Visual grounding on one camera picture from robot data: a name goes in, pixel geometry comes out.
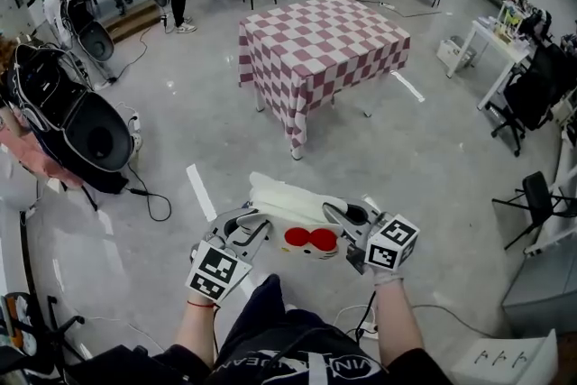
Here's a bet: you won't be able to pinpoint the white bin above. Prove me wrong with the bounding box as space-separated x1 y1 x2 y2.
435 35 478 69

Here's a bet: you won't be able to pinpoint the wooden step platform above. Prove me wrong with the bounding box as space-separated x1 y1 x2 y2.
97 0 169 45

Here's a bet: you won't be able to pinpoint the white desk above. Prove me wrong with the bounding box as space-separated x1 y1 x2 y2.
447 18 534 112

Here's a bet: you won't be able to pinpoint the white wristband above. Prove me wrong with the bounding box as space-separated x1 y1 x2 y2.
372 269 405 286

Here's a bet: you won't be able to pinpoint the pink checkered cloth table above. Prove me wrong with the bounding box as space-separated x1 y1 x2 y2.
237 0 412 161

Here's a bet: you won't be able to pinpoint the person's right forearm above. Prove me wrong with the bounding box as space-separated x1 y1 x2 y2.
373 279 427 369

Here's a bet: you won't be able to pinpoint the black folding chair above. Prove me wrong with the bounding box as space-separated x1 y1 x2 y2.
490 170 577 252

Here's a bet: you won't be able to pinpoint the white plush toy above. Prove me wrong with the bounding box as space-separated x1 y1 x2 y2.
248 170 349 265

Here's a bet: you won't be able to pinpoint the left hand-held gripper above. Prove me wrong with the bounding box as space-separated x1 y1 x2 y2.
185 209 272 304

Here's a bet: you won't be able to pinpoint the pink quilted cloth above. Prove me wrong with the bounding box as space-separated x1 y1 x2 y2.
0 103 86 190

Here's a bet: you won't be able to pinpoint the black floor cable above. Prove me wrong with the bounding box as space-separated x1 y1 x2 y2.
124 161 173 223

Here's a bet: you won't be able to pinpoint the person's black printed t-shirt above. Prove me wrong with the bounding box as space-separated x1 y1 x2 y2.
58 326 456 385

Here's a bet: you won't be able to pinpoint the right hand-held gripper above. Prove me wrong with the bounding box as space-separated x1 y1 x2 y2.
321 196 421 276

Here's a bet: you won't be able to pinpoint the white cardboard box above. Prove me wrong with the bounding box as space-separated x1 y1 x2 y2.
458 327 560 385

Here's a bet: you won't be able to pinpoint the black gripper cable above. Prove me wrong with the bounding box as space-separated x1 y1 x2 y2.
354 290 378 342

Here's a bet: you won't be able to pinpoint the black office chair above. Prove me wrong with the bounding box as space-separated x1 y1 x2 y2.
489 42 577 158

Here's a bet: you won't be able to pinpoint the person's left forearm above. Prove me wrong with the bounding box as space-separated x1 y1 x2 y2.
173 300 217 371

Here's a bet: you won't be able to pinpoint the person's black trousers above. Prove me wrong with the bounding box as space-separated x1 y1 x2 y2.
215 273 294 330

